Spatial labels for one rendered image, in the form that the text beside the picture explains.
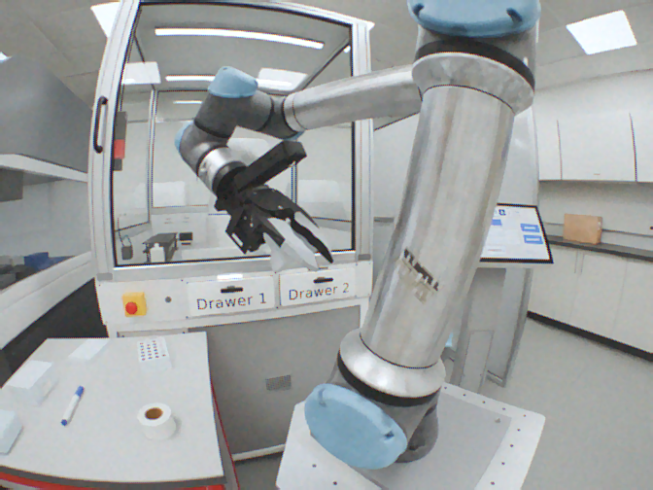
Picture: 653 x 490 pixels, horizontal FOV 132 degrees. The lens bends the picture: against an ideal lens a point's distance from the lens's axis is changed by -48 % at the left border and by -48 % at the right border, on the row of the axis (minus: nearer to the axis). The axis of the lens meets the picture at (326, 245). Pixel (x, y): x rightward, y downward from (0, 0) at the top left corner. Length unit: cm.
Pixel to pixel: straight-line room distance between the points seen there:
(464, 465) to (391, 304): 36
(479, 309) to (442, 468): 93
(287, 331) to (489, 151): 95
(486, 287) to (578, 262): 189
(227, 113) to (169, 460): 59
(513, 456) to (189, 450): 56
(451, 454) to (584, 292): 269
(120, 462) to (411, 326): 52
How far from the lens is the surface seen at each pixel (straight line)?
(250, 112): 49
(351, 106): 44
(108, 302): 102
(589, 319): 313
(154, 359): 78
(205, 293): 93
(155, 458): 56
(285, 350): 110
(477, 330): 137
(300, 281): 98
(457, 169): 22
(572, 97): 403
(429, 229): 22
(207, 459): 54
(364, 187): 107
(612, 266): 299
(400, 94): 41
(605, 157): 337
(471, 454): 55
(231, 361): 108
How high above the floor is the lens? 117
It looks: 8 degrees down
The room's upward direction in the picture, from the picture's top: straight up
